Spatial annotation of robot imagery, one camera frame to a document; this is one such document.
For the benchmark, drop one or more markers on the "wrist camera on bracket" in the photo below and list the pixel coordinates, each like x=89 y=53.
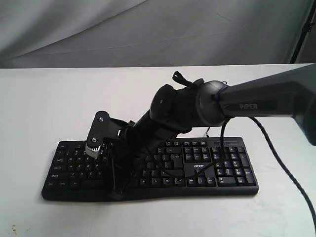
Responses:
x=105 y=129

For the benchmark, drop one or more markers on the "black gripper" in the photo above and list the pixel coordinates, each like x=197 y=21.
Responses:
x=136 y=140

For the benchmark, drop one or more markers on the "black tripod stand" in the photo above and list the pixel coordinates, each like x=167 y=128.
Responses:
x=306 y=28

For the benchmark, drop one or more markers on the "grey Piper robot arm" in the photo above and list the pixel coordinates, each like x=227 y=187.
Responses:
x=290 y=94

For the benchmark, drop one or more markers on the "black Acer keyboard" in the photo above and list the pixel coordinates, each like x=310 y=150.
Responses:
x=182 y=167

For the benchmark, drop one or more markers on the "grey backdrop cloth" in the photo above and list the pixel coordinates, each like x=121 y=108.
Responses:
x=145 y=33

